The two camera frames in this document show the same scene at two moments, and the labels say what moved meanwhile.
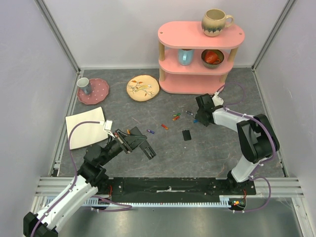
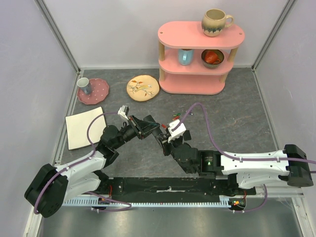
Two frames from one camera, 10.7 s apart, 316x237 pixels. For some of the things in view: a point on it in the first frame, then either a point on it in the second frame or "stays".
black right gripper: x=202 y=114 to x=167 y=144
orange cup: x=212 y=57 stays
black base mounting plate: x=175 y=190 stays
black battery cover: x=186 y=135 stays
